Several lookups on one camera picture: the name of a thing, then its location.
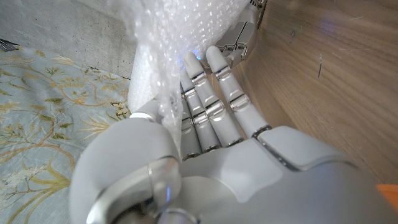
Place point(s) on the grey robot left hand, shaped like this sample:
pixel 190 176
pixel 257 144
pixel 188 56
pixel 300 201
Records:
pixel 248 174

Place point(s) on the floral backdrop cloth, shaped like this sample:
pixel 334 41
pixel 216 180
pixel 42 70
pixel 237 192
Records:
pixel 46 109

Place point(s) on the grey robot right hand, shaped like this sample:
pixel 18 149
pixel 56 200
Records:
pixel 241 39

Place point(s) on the orange cup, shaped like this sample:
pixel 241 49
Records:
pixel 388 194

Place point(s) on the bubble wrap roll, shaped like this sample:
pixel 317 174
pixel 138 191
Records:
pixel 174 37

